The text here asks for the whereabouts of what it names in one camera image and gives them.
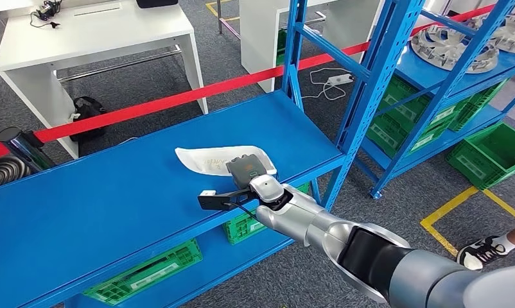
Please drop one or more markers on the black flat object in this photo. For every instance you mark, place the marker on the black flat object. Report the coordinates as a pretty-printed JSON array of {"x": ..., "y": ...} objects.
[{"x": 155, "y": 3}]

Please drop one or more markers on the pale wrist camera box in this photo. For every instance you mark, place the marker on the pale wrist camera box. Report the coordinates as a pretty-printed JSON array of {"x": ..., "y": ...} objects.
[{"x": 207, "y": 193}]

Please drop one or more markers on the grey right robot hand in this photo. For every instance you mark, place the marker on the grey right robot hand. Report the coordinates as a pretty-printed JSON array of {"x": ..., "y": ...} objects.
[{"x": 247, "y": 170}]

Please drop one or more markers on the black stanchion post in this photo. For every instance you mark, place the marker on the black stanchion post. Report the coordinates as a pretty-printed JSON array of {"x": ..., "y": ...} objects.
[{"x": 25, "y": 148}]

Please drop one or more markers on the green plastic crate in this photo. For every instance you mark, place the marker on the green plastic crate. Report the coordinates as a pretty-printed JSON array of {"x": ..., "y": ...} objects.
[
  {"x": 281, "y": 46},
  {"x": 385, "y": 136},
  {"x": 404, "y": 108},
  {"x": 491, "y": 157},
  {"x": 244, "y": 227},
  {"x": 147, "y": 272},
  {"x": 485, "y": 95},
  {"x": 466, "y": 117}
]

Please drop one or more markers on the silver wheel hubcap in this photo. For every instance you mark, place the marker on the silver wheel hubcap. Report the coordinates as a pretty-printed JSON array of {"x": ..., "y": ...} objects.
[
  {"x": 453, "y": 49},
  {"x": 508, "y": 36}
]

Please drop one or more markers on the blue steel shelf rack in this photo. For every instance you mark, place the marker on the blue steel shelf rack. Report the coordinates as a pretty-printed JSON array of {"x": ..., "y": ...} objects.
[
  {"x": 512, "y": 63},
  {"x": 113, "y": 191}
]

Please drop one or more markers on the white curved part orange writing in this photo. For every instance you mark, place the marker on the white curved part orange writing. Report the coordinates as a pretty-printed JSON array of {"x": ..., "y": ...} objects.
[{"x": 206, "y": 161}]

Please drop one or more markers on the white power strip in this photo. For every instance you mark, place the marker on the white power strip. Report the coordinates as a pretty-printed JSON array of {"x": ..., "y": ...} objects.
[{"x": 340, "y": 79}]

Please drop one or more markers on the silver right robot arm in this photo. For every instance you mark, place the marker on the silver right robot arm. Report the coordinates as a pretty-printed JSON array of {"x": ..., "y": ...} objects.
[{"x": 291, "y": 217}]

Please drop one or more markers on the white cabinet desk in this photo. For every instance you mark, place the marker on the white cabinet desk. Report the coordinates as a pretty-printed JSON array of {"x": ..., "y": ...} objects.
[{"x": 261, "y": 38}]

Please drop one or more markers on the black bag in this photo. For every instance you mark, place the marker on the black bag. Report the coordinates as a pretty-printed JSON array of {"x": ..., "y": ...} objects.
[{"x": 87, "y": 117}]

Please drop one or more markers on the red barrier tape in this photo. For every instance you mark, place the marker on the red barrier tape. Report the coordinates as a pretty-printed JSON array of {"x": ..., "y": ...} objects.
[{"x": 155, "y": 103}]

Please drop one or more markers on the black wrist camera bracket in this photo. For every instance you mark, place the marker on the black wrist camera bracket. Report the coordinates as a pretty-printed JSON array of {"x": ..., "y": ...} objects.
[{"x": 223, "y": 200}]

